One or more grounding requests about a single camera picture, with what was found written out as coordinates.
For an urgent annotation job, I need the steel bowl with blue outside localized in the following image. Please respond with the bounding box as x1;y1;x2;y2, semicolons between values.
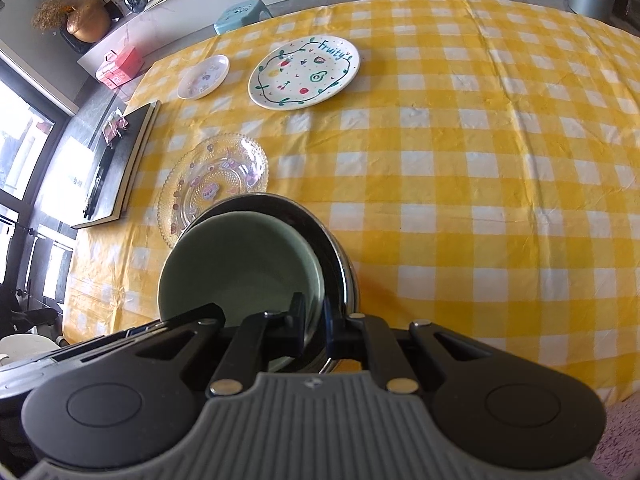
300;210;359;376

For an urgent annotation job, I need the white fruit print plate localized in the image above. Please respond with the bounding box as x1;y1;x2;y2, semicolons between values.
248;36;361;110

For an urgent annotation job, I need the plain steel bowl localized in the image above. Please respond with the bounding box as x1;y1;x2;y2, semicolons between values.
192;193;346;361

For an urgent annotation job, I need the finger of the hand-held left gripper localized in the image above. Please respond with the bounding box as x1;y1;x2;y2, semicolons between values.
50;303;227;361

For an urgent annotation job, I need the dried flower bunch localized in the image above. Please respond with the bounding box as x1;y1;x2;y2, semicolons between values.
32;0;76;33

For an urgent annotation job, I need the black notebook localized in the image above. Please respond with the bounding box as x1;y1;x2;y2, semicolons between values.
70;100;162;230

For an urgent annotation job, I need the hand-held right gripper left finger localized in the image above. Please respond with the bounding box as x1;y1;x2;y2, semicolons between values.
132;292;307;398

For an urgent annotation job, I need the pale green ceramic bowl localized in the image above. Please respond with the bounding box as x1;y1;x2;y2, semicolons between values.
158;211;326;356

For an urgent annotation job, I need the small white printed plate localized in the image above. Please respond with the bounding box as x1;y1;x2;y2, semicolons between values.
177;54;230;100

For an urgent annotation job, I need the clear glass patterned plate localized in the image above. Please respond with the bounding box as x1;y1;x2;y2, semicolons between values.
157;133;269;249

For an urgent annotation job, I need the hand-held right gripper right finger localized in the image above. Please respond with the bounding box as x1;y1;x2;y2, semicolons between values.
324;295;501;396

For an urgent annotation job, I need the pink storage box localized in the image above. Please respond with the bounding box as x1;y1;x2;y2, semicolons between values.
95;45;146;90

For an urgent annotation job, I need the purple fluffy rug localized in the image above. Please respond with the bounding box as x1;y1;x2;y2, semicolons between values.
590;400;640;480

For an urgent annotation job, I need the light blue plastic stool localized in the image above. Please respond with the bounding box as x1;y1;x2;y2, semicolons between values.
214;2;266;36

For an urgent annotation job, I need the gold vase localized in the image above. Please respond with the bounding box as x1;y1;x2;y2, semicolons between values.
66;0;111;43

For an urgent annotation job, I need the glass sliding door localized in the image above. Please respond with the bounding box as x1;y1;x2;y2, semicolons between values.
0;55;81;311

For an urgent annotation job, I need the yellow checkered tablecloth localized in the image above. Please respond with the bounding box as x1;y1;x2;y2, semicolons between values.
62;0;640;406

